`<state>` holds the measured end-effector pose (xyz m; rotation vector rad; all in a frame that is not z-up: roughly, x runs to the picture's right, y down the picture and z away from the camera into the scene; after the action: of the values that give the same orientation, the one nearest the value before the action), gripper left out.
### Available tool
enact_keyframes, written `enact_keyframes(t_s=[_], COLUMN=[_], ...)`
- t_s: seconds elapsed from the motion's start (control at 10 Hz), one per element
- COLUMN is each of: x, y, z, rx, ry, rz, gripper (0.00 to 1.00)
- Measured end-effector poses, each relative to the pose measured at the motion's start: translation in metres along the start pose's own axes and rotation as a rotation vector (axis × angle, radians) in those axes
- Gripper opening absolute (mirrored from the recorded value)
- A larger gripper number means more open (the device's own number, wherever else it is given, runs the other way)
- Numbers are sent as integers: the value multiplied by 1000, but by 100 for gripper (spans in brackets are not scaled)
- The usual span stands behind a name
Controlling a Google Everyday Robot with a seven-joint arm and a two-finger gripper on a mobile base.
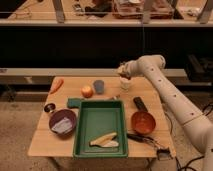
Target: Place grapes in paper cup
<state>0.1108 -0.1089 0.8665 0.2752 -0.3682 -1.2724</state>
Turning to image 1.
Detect white paper cup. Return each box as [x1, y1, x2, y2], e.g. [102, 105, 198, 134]
[120, 77, 131, 90]

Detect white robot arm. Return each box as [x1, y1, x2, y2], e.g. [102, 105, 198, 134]
[117, 55, 213, 171]

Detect orange apple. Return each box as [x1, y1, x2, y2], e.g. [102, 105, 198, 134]
[81, 86, 93, 98]

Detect blue-grey cup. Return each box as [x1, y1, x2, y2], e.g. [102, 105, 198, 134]
[93, 80, 104, 94]

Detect green sponge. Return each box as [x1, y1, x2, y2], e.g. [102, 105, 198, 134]
[67, 98, 83, 109]

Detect orange carrot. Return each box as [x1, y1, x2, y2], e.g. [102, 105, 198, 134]
[49, 79, 64, 94]

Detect white crumpled cloth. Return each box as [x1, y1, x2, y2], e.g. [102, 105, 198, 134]
[52, 117, 72, 134]

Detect purple bowl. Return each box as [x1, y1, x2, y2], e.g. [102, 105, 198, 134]
[49, 109, 77, 135]

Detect black remote control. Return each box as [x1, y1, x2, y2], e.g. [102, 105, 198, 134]
[133, 97, 148, 112]

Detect orange-red bowl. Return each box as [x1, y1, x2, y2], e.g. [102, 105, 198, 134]
[131, 111, 156, 135]

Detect green plastic tray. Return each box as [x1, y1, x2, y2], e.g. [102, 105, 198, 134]
[73, 100, 128, 158]

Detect small dark round lid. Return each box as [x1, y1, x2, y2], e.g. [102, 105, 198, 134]
[44, 103, 56, 113]

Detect wooden table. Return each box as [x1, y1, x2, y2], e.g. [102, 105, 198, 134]
[28, 77, 176, 157]

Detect yellow banana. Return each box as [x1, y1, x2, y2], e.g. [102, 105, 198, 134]
[89, 132, 119, 148]

